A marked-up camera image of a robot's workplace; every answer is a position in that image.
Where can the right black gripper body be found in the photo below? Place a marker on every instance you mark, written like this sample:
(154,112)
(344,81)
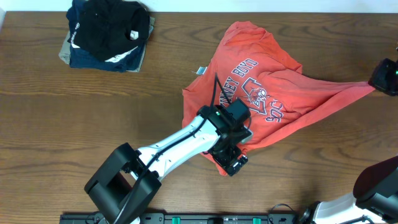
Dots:
(382,78)

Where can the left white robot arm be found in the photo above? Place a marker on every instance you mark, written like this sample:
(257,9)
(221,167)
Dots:
(127,181)

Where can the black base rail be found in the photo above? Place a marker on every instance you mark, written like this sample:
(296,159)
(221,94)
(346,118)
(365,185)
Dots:
(160,218)

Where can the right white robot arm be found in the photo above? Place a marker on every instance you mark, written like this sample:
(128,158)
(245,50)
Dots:
(373,199)

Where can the navy folded shirt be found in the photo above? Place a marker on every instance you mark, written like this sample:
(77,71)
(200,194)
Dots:
(72,16)

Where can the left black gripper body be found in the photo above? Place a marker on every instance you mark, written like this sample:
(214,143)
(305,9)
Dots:
(234,163)

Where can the black folded shirt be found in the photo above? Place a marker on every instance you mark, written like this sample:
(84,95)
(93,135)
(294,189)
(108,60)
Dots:
(107,28)

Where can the red printed t-shirt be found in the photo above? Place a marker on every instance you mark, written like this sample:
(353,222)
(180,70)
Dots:
(250,65)

